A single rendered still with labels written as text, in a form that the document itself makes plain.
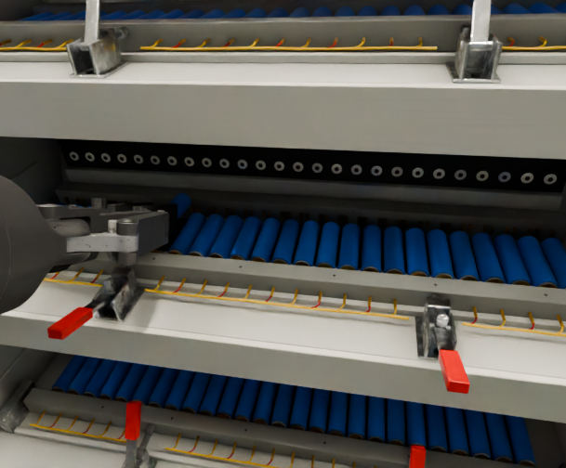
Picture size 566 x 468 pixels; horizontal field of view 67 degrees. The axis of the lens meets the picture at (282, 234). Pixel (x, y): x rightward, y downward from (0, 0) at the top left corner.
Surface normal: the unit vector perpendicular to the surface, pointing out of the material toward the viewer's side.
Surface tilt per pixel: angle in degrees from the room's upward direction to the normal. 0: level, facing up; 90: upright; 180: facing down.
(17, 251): 86
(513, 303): 111
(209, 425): 21
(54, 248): 91
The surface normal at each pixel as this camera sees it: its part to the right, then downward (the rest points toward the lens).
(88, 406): -0.04, -0.80
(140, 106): -0.18, 0.59
